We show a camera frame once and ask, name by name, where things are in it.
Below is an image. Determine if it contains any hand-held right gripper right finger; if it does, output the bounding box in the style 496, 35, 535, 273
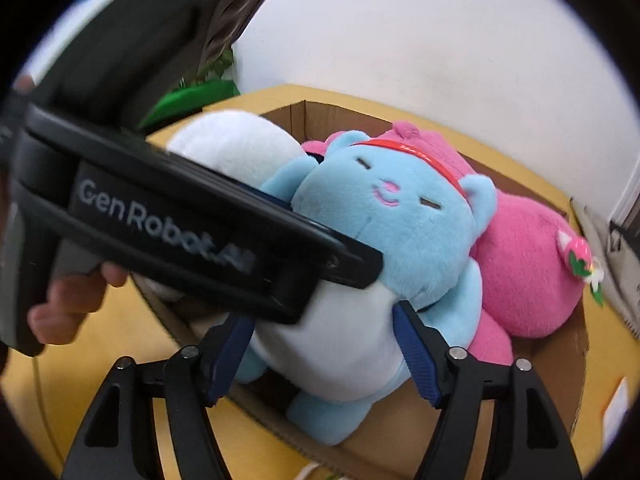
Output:
392, 300, 583, 480

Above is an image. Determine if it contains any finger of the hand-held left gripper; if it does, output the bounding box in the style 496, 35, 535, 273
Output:
231, 182, 295, 212
324, 240, 384, 289

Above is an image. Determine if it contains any green potted plant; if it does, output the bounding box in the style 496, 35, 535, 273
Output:
179, 46, 237, 87

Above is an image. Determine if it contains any bright pink plush toy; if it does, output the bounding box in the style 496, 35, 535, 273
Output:
467, 189, 606, 367

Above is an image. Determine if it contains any brown cardboard box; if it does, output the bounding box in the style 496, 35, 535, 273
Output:
132, 100, 592, 480

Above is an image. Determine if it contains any white round plush toy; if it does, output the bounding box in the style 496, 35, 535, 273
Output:
145, 109, 307, 306

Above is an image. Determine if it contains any person's left hand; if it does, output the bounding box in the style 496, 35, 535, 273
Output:
28, 265, 129, 346

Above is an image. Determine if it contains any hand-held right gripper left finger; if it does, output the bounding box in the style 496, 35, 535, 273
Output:
62, 312, 257, 480

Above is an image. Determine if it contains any blue bear plush toy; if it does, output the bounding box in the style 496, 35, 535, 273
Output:
234, 120, 499, 449

